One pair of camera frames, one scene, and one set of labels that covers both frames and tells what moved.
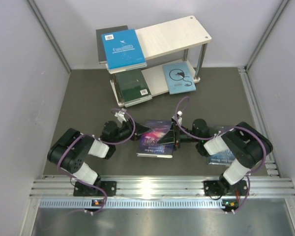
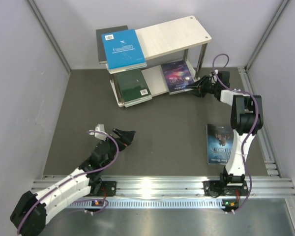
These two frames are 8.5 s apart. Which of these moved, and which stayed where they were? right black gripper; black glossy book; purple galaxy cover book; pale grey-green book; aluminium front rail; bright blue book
Moved: purple galaxy cover book; right black gripper
Stayed: pale grey-green book; black glossy book; bright blue book; aluminium front rail
